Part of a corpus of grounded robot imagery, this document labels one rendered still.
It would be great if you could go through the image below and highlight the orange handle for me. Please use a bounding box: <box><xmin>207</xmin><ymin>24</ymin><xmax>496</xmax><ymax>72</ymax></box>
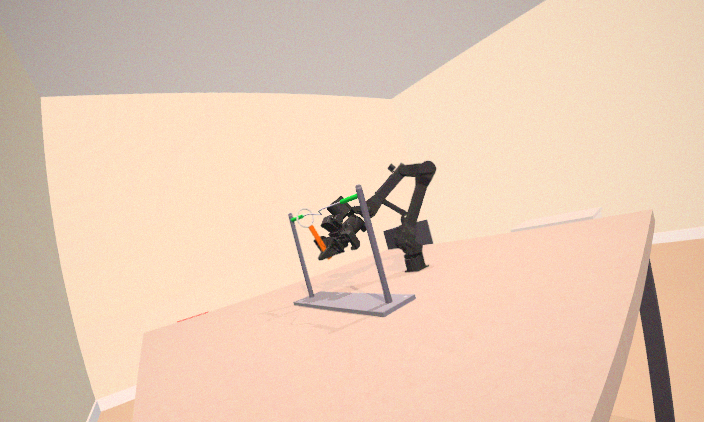
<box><xmin>296</xmin><ymin>208</ymin><xmax>326</xmax><ymax>252</ymax></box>

